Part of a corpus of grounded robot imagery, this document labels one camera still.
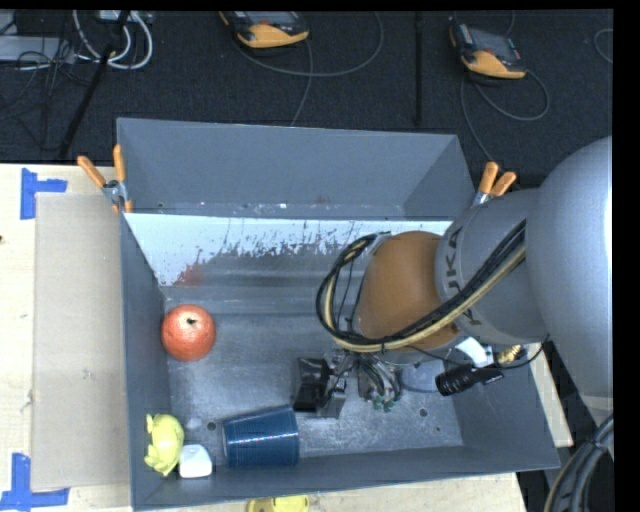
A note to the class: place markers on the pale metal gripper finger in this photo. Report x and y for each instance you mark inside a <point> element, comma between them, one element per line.
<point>334,404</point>
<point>336,364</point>

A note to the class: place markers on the dark blue plastic cup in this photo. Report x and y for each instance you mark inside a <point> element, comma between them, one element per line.
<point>260,440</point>

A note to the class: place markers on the white rounded block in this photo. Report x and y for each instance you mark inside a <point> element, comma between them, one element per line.
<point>195,461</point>

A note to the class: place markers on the red apple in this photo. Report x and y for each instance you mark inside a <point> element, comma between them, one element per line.
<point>188,332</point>

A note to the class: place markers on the yellow toy animal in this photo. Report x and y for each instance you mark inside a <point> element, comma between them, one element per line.
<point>164,442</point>

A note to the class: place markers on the grey metal bin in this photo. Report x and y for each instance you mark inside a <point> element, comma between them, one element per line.
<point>260,170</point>

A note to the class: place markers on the pale brown cardboard board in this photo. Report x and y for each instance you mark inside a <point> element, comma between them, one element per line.
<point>75,325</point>

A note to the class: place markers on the black cylinder on white bracket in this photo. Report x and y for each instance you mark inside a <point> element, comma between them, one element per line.
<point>457,380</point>

